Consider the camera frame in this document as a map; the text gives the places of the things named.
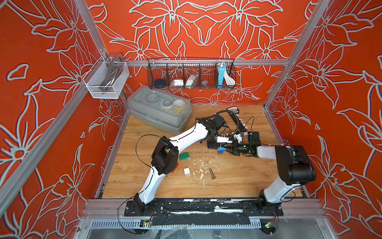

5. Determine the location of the white 2x2 lego brick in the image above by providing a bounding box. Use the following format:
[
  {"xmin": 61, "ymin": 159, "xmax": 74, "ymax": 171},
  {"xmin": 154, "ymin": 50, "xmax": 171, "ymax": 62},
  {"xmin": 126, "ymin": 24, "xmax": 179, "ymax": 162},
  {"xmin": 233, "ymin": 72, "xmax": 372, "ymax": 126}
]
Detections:
[{"xmin": 184, "ymin": 168, "xmax": 191, "ymax": 176}]

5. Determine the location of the black comb-like tool strip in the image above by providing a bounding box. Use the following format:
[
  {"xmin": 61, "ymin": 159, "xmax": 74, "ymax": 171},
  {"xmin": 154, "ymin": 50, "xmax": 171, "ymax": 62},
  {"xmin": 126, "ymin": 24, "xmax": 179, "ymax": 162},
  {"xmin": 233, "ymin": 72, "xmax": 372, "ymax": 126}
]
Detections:
[{"xmin": 227, "ymin": 107, "xmax": 248, "ymax": 136}]

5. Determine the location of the clear plastic wall bin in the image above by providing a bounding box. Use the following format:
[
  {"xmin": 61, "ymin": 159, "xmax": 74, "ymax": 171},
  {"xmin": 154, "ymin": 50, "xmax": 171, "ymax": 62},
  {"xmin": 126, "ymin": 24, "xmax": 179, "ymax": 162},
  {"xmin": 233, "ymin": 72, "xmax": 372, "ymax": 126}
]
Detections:
[{"xmin": 83, "ymin": 60, "xmax": 130, "ymax": 100}]

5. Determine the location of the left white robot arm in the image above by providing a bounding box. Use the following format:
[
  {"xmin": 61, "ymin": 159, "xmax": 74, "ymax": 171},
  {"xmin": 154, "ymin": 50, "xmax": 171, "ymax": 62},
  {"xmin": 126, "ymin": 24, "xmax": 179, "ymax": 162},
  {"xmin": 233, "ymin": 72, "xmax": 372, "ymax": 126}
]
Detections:
[{"xmin": 134, "ymin": 115, "xmax": 226, "ymax": 212}]

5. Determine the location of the green 2x4 lego brick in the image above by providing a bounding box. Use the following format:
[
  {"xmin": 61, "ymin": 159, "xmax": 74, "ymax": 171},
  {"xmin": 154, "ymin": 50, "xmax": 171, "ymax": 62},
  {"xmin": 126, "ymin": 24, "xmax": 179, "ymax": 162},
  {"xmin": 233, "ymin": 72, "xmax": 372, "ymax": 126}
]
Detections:
[{"xmin": 179, "ymin": 152, "xmax": 191, "ymax": 160}]

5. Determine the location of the steel hex bolt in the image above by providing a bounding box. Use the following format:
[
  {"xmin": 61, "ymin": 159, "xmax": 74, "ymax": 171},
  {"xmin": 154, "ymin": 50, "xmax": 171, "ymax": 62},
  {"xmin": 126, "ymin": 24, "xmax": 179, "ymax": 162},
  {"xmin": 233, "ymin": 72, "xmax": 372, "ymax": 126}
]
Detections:
[{"xmin": 209, "ymin": 168, "xmax": 216, "ymax": 180}]

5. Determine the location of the light blue box in basket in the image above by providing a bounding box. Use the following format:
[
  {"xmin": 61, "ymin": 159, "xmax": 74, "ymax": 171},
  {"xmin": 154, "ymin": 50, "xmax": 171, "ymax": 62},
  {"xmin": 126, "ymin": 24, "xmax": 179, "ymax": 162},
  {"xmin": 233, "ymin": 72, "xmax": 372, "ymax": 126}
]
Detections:
[{"xmin": 217, "ymin": 65, "xmax": 225, "ymax": 89}]

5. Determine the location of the dark round jar in basket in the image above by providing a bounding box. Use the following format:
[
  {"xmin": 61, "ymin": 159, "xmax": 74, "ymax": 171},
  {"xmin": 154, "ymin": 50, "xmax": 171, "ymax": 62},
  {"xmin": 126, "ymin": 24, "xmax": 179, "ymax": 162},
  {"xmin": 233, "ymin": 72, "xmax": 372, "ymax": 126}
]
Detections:
[{"xmin": 154, "ymin": 79, "xmax": 166, "ymax": 89}]

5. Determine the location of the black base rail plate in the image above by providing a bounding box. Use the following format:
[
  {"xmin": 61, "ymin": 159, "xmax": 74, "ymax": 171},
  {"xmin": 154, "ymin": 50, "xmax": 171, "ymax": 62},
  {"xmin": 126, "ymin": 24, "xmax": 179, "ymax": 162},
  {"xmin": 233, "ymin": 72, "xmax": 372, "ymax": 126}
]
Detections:
[{"xmin": 123, "ymin": 198, "xmax": 284, "ymax": 225}]

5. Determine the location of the white slotted cable duct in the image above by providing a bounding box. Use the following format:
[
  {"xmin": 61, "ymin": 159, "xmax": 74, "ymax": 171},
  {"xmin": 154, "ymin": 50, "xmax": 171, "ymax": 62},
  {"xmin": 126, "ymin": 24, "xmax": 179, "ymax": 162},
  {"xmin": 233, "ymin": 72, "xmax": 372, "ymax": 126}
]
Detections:
[{"xmin": 89, "ymin": 218, "xmax": 262, "ymax": 230}]

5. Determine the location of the clear bag in basket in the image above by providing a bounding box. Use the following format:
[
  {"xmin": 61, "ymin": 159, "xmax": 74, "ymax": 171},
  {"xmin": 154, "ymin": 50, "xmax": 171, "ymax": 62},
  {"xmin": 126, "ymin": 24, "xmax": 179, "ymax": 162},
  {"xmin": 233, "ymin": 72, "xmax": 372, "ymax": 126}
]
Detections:
[{"xmin": 185, "ymin": 74, "xmax": 199, "ymax": 89}]

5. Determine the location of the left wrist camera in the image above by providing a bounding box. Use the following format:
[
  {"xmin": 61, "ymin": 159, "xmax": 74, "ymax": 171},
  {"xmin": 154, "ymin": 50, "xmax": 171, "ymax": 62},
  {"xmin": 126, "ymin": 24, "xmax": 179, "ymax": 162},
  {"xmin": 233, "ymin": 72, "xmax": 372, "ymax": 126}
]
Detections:
[{"xmin": 216, "ymin": 136, "xmax": 232, "ymax": 143}]

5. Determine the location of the white cable in basket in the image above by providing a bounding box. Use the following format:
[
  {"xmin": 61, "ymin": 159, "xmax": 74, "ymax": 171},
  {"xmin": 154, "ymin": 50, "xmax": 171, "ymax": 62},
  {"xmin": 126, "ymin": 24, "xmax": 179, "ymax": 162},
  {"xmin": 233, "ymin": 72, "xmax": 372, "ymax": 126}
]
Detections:
[{"xmin": 223, "ymin": 64, "xmax": 236, "ymax": 88}]

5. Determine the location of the grey lidded plastic box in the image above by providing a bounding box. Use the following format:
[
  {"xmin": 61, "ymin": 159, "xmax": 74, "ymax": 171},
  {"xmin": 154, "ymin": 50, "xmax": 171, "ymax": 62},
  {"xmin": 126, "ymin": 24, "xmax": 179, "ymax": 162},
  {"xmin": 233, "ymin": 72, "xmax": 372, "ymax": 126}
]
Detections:
[{"xmin": 127, "ymin": 85, "xmax": 192, "ymax": 135}]

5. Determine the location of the white packet in basket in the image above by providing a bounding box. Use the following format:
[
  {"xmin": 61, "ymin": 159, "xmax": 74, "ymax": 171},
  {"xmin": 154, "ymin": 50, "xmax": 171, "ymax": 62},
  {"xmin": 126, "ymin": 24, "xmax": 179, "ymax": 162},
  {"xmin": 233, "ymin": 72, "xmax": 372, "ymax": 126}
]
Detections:
[{"xmin": 171, "ymin": 79, "xmax": 184, "ymax": 88}]

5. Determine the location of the black wire basket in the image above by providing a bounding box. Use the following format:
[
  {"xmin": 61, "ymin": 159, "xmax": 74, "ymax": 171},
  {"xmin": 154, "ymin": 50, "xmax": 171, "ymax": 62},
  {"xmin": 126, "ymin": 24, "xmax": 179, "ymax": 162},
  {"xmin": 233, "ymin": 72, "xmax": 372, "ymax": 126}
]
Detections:
[{"xmin": 147, "ymin": 57, "xmax": 237, "ymax": 90}]

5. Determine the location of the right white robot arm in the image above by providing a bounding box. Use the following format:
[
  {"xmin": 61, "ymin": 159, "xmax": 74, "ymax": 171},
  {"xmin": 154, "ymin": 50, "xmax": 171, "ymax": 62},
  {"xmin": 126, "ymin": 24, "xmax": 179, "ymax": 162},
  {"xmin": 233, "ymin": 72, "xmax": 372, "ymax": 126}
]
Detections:
[{"xmin": 217, "ymin": 131, "xmax": 316, "ymax": 210}]

